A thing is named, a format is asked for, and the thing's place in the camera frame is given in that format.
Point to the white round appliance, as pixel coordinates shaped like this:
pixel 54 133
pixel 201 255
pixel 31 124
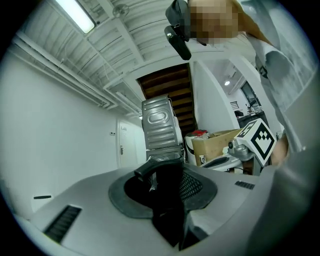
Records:
pixel 190 150

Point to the grey washing machine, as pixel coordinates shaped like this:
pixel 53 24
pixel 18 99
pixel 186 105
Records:
pixel 165 156
pixel 160 125

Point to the black railing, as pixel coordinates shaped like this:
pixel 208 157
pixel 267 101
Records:
pixel 234 105

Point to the white ceiling pipes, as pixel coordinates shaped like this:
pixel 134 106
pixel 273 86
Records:
pixel 75 81

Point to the dark glass window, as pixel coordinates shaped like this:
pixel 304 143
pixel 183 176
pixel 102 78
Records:
pixel 250 97

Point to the wooden staircase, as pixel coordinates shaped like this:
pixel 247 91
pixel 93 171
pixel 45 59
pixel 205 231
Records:
pixel 172 85

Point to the person's grey shirt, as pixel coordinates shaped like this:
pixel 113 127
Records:
pixel 287 62

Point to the white door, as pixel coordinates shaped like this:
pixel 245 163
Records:
pixel 128 145

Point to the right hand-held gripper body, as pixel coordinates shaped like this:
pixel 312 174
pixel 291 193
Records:
pixel 262 141

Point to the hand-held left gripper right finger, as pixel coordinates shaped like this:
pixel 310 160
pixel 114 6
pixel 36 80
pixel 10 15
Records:
pixel 232 212

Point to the person's right forearm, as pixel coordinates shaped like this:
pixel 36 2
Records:
pixel 278 150

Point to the round ceiling detector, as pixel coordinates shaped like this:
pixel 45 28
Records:
pixel 120 10

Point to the red item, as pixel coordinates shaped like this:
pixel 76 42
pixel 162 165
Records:
pixel 200 132

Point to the long ceiling light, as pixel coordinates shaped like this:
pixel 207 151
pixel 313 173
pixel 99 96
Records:
pixel 75 15

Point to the large cardboard box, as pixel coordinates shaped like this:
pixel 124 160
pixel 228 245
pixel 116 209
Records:
pixel 215 147

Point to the person's head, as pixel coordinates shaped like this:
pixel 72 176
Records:
pixel 215 20

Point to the black head-worn camera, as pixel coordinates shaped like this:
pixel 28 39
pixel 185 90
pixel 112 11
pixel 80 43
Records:
pixel 178 42

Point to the round ceiling downlight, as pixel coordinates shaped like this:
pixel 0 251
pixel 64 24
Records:
pixel 227 83

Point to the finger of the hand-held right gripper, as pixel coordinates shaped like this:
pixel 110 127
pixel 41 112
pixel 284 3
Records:
pixel 221 157
pixel 222 165

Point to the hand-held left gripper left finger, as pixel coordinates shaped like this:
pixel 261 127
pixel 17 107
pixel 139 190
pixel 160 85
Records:
pixel 95 200

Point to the white wall switch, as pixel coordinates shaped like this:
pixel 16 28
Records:
pixel 112 133

